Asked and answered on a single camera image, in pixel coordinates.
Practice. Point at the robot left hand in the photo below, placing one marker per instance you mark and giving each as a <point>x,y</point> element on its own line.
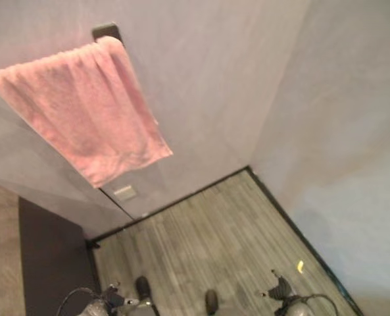
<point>115,298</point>

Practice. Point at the silver wall socket plate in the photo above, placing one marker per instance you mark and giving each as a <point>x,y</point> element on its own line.
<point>125,193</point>

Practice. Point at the robot right dark foot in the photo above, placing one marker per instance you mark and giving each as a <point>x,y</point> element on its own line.
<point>211,302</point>

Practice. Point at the yellow scrap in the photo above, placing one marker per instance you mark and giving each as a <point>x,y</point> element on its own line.
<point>300,267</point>

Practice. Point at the pink terry towel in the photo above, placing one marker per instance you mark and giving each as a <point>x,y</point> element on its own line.
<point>83,112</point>

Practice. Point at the robot dark foot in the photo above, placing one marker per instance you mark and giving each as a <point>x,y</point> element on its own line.
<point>211,302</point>
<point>143,287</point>

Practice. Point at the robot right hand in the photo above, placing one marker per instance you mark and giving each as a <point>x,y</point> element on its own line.
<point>280,289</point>

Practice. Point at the black towel bar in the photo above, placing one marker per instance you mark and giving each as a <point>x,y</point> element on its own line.
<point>106,30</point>

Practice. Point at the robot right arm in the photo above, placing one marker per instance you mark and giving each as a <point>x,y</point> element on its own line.
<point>298,307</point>

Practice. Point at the robot left dark foot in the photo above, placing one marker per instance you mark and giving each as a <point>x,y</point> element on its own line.
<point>143,287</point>

